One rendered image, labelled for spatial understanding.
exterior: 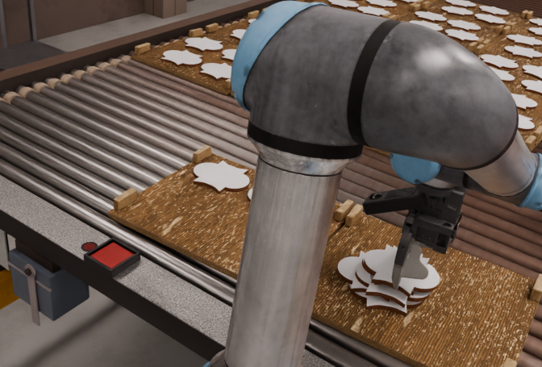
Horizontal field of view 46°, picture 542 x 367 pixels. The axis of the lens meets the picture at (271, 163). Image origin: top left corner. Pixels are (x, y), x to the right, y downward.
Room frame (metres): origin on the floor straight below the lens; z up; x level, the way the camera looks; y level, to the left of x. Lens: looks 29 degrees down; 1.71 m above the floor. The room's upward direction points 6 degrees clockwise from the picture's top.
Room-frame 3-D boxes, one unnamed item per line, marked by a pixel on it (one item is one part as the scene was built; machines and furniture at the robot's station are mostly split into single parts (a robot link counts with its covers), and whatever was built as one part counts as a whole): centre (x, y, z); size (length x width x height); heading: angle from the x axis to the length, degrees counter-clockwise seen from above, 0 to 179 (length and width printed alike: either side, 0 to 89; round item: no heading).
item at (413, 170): (0.85, -0.24, 1.28); 0.11 x 0.11 x 0.08; 58
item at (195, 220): (1.16, 0.06, 0.93); 0.41 x 0.35 x 0.02; 61
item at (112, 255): (0.97, 0.28, 0.92); 0.06 x 0.06 x 0.01; 58
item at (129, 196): (1.14, 0.30, 0.95); 0.06 x 0.02 x 0.03; 151
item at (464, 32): (2.74, -0.69, 0.94); 0.41 x 0.35 x 0.04; 58
